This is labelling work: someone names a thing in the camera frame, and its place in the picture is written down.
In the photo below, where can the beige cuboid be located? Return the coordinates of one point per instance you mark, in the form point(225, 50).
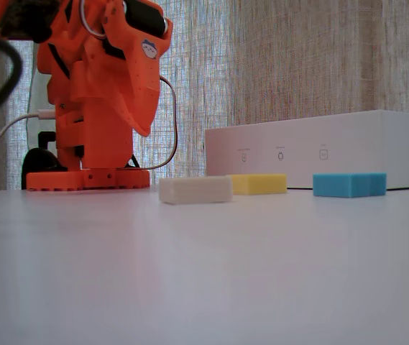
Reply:
point(195, 190)

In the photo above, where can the woven curtain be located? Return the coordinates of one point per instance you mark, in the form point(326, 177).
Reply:
point(297, 54)

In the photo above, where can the blue cuboid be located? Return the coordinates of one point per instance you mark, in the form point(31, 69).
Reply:
point(348, 185)

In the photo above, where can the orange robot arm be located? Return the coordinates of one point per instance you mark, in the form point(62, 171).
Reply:
point(92, 143)

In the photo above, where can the yellow cuboid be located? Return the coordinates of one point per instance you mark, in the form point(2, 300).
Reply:
point(258, 185)

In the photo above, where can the orange robot base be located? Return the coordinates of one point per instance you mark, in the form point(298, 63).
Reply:
point(64, 179)

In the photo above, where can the black table clamp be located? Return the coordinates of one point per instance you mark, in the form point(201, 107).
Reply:
point(40, 161)

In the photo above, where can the white cardboard bin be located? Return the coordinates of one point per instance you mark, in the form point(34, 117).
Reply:
point(333, 143)

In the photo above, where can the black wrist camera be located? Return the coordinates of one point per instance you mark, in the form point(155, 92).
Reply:
point(28, 19)

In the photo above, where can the orange gripper black servo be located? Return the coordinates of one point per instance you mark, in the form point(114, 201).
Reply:
point(137, 77)

